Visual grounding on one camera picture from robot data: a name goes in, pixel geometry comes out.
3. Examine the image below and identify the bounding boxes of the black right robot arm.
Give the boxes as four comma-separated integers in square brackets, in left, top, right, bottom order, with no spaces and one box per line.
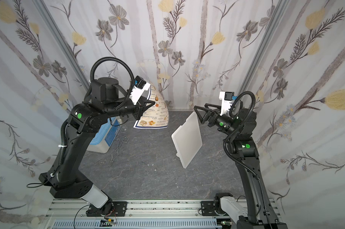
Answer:
[193,91,288,229]

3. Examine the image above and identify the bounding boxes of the aluminium mounting rail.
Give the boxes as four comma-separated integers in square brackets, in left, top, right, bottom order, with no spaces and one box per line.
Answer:
[45,199,229,220]

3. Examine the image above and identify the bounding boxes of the blue lid storage box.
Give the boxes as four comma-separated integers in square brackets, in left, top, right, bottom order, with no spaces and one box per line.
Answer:
[87,117,121,153]

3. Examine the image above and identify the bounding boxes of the dim sum laminated menu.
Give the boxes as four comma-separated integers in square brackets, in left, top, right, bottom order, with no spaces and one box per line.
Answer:
[133,84,169,129]

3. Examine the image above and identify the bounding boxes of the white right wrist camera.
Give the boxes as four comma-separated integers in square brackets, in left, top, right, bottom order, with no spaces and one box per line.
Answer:
[219,91,237,116]

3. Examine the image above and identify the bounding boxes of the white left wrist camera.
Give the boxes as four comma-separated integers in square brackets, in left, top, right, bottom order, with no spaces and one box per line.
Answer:
[129,76,151,105]

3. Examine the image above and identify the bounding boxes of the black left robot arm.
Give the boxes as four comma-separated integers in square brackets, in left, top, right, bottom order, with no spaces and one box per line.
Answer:
[27,57,155,217]

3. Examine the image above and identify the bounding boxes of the white acrylic menu rack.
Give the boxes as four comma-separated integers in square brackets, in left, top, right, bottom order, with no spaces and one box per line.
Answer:
[171,112,203,169]

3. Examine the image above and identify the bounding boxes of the white slotted cable duct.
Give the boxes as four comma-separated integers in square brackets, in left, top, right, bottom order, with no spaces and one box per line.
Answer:
[50,219,222,229]

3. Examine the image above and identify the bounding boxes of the metal scissors forceps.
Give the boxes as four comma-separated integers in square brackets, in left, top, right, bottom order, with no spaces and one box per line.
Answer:
[109,136,129,167]

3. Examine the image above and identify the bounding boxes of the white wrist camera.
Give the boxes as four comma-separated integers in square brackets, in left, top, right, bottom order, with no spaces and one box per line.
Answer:
[219,91,237,116]
[129,76,151,105]

